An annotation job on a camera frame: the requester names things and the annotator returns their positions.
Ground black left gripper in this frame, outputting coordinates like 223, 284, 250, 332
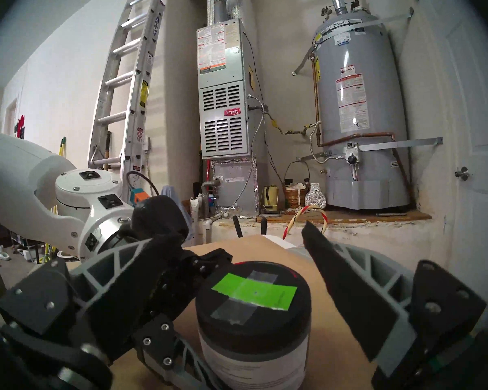
120, 196, 233, 319

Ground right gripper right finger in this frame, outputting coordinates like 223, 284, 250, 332
301, 222, 488, 379

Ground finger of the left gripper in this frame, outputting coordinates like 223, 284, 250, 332
132, 314, 228, 390

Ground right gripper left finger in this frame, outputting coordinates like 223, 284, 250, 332
0, 236, 184, 361

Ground white labelled paint jar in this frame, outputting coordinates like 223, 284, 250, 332
198, 332, 309, 390

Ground black lid with green tape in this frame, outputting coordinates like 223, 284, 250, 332
195, 261, 312, 353

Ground folding table with board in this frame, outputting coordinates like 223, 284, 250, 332
65, 235, 381, 390

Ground blue hanging towel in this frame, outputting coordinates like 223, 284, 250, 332
161, 185, 194, 241

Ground striped candy cane decoration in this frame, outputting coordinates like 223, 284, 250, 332
283, 205, 328, 240

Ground plywood platform board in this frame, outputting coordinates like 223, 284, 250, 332
255, 209, 432, 224

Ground pale yellow jug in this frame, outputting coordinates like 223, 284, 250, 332
261, 185, 279, 212

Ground crumpled aluminium foil bundle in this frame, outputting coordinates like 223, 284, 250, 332
305, 183, 327, 209

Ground gray Bryant furnace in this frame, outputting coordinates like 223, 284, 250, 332
196, 19, 261, 215

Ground gas pipe with yellow valve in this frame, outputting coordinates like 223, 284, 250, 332
264, 112, 316, 136

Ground gray water heater tank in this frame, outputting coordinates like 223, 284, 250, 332
311, 7, 412, 210

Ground white panel door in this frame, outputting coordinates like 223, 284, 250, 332
407, 0, 488, 300

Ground aluminium ladder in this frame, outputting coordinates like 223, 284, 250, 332
87, 0, 167, 199

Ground wicker basket with handle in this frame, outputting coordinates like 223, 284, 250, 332
284, 161, 311, 209

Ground flexible corrugated steel hose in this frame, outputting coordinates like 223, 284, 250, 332
310, 121, 347, 165

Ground gray metal heater strap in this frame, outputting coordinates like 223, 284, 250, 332
292, 7, 414, 76
299, 137, 444, 162

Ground silver insulated flue duct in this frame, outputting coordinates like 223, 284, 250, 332
207, 0, 246, 26

